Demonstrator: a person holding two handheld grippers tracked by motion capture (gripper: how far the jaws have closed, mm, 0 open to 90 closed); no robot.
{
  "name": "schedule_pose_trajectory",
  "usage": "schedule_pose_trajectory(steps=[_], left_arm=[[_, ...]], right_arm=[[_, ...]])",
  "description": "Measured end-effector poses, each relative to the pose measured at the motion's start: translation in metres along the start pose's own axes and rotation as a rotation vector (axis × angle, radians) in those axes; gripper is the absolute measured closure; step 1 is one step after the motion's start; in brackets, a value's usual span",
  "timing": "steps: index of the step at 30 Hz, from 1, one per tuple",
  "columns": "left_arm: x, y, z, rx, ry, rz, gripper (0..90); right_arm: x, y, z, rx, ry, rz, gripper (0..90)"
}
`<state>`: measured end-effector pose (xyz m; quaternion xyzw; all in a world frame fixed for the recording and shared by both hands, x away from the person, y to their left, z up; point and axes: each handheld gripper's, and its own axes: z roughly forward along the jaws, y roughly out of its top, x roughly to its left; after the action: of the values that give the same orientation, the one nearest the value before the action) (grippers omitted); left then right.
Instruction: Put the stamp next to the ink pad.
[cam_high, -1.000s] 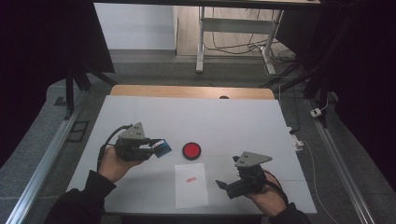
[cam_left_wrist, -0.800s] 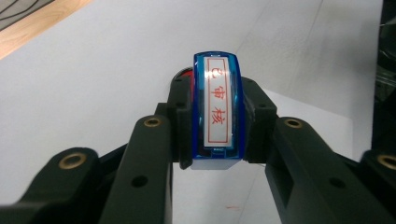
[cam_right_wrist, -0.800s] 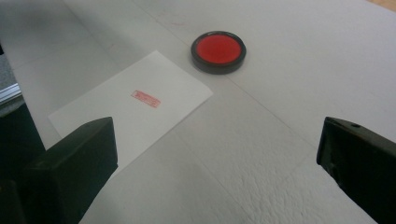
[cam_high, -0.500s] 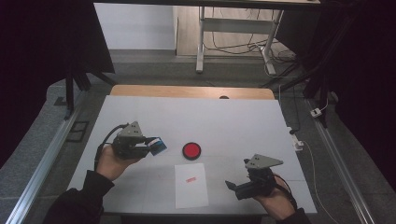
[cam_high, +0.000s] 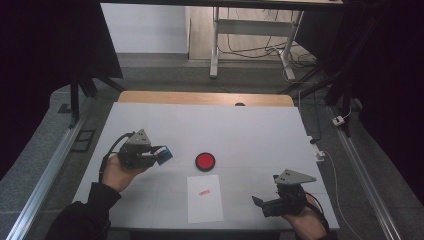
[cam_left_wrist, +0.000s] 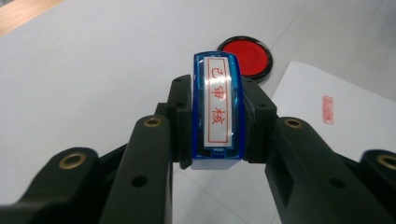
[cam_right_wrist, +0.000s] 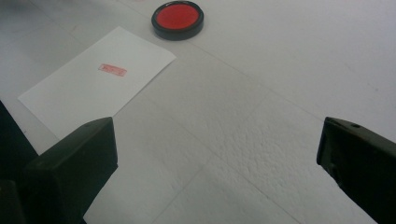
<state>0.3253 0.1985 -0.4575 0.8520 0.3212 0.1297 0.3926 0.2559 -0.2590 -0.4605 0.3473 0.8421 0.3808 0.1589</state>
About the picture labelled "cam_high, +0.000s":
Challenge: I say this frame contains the black curtain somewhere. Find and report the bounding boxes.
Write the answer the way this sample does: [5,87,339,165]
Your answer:
[0,0,124,181]
[296,0,424,206]

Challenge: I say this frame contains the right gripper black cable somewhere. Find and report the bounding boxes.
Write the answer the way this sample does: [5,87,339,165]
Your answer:
[303,191,332,235]

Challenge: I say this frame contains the tangled floor cables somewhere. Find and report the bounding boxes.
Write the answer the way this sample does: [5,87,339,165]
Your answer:
[218,8,318,69]

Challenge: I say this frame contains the wooden table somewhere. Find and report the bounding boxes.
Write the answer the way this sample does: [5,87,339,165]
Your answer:
[117,90,296,108]

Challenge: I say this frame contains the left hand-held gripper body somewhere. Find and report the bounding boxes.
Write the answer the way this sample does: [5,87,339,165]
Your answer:
[117,129,158,169]

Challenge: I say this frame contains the aluminium rail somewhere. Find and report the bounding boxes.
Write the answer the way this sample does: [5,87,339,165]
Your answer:
[328,106,403,240]
[6,112,89,240]

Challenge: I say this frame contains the black tripod stand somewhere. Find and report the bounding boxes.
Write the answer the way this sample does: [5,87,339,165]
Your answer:
[68,71,126,130]

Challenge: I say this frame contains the white desk frame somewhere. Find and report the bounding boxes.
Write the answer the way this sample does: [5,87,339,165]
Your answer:
[209,6,305,82]

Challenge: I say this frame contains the black metal stand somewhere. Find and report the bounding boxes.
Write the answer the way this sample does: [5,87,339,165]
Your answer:
[279,13,379,138]

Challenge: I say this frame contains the blue stamp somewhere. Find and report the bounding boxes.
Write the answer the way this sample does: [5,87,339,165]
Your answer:
[153,144,174,167]

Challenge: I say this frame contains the person's left hand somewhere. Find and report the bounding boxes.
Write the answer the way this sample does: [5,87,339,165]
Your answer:
[101,154,148,194]

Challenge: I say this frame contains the black floor frame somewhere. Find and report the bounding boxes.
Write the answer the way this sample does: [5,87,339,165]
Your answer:
[70,129,97,154]

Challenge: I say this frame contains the person's right hand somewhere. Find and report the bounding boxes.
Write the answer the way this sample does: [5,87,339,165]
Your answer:
[281,194,328,239]

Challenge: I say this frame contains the white paper sheet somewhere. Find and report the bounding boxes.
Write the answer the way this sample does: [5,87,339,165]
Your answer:
[186,174,225,224]

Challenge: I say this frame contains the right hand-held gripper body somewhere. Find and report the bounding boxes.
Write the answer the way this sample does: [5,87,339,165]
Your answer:
[261,169,318,218]

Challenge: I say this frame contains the thin white cable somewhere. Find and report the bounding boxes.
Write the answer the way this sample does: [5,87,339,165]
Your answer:
[321,150,366,240]

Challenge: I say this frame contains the round red ink pad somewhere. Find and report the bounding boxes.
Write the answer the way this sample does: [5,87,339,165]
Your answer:
[194,152,216,173]

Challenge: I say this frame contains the white table cover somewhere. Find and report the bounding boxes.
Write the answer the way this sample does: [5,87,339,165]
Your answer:
[71,101,340,232]

